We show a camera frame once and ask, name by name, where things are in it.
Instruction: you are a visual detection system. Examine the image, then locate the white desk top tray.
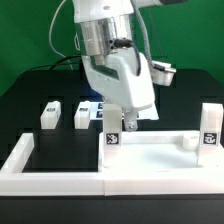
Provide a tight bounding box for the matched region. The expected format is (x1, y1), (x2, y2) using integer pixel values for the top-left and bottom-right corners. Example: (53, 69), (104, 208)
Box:
(98, 130), (215, 173)

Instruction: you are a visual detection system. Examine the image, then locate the black cable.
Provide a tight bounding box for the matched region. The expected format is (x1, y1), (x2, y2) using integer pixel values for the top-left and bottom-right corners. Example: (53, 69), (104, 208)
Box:
(13, 54), (84, 84)

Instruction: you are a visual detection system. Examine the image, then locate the fiducial marker sheet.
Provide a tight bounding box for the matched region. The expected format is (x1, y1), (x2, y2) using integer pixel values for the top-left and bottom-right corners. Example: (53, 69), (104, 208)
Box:
(90, 102), (159, 120)

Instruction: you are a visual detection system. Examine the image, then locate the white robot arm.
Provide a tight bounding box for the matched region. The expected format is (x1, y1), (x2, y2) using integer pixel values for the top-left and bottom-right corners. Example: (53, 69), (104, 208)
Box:
(72, 0), (187, 131)

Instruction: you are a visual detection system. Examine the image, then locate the white U-shaped fence frame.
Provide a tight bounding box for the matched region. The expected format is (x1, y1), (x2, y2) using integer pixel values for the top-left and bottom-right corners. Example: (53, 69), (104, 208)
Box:
(0, 133), (224, 196)

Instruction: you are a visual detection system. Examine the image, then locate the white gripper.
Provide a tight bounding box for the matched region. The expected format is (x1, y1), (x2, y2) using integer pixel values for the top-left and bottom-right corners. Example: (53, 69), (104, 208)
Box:
(82, 50), (155, 131)

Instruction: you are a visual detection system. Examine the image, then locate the white cable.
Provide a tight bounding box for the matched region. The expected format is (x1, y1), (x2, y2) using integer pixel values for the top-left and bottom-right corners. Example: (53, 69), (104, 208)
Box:
(48, 0), (81, 71)

